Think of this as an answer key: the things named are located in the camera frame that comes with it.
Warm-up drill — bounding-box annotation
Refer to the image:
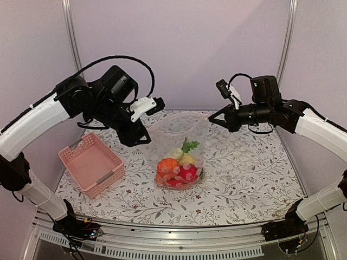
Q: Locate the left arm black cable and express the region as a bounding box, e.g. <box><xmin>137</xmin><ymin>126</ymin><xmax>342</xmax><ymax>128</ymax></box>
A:
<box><xmin>75</xmin><ymin>55</ymin><xmax>156</xmax><ymax>98</ymax></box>

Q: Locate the pink plastic basket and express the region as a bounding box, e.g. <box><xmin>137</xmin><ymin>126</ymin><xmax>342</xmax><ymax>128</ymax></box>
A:
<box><xmin>59</xmin><ymin>133</ymin><xmax>125</xmax><ymax>199</ymax></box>

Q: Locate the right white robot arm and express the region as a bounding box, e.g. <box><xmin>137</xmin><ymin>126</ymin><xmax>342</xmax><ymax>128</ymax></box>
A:
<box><xmin>209</xmin><ymin>75</ymin><xmax>346</xmax><ymax>241</ymax></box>

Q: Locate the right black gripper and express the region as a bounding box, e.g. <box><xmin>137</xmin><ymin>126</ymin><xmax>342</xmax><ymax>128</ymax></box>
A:
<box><xmin>209</xmin><ymin>101</ymin><xmax>272</xmax><ymax>132</ymax></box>

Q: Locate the clear zip top bag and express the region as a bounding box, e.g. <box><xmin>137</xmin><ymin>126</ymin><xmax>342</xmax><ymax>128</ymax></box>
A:
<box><xmin>142</xmin><ymin>112</ymin><xmax>209</xmax><ymax>190</ymax></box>

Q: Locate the orange green papaya toy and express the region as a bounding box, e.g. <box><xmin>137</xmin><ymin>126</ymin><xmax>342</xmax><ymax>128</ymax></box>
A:
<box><xmin>155</xmin><ymin>175</ymin><xmax>166</xmax><ymax>186</ymax></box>

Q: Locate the right aluminium frame post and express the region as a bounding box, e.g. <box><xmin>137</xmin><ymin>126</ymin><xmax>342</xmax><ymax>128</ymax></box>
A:
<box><xmin>277</xmin><ymin>0</ymin><xmax>298</xmax><ymax>84</ymax></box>

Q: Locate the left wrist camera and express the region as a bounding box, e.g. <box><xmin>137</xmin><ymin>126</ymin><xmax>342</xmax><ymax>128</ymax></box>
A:
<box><xmin>130</xmin><ymin>96</ymin><xmax>165</xmax><ymax>122</ymax></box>

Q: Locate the front aluminium rail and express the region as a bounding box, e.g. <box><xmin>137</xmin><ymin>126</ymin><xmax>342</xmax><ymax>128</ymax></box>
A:
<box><xmin>24</xmin><ymin>211</ymin><xmax>339</xmax><ymax>259</ymax></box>

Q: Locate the floral tablecloth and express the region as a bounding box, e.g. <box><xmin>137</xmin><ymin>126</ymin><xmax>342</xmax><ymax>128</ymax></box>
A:
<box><xmin>56</xmin><ymin>124</ymin><xmax>306</xmax><ymax>226</ymax></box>

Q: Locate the orange red mango toy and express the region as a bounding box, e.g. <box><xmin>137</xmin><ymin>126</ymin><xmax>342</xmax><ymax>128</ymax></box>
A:
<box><xmin>166</xmin><ymin>177</ymin><xmax>189</xmax><ymax>190</ymax></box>

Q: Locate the red apple toy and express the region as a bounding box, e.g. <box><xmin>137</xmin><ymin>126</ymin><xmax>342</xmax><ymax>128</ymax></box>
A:
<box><xmin>178</xmin><ymin>165</ymin><xmax>199</xmax><ymax>183</ymax></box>

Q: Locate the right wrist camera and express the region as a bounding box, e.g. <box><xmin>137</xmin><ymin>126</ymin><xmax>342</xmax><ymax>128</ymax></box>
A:
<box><xmin>216</xmin><ymin>79</ymin><xmax>242</xmax><ymax>110</ymax></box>

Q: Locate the white garlic toy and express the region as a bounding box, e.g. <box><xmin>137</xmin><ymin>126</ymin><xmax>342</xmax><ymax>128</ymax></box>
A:
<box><xmin>165</xmin><ymin>137</ymin><xmax>200</xmax><ymax>160</ymax></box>

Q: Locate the aluminium frame post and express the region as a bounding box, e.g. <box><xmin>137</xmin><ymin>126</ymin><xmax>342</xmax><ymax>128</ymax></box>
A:
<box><xmin>61</xmin><ymin>0</ymin><xmax>82</xmax><ymax>71</ymax></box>
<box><xmin>277</xmin><ymin>0</ymin><xmax>298</xmax><ymax>84</ymax></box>

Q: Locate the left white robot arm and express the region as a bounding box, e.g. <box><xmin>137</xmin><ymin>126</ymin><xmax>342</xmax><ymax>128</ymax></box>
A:
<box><xmin>1</xmin><ymin>66</ymin><xmax>157</xmax><ymax>237</ymax></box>

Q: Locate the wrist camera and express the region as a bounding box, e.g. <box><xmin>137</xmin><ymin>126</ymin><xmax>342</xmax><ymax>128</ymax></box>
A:
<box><xmin>216</xmin><ymin>79</ymin><xmax>242</xmax><ymax>110</ymax></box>
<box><xmin>130</xmin><ymin>96</ymin><xmax>165</xmax><ymax>122</ymax></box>

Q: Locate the left aluminium frame post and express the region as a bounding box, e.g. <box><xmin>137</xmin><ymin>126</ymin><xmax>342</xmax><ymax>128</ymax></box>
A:
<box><xmin>61</xmin><ymin>0</ymin><xmax>82</xmax><ymax>71</ymax></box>

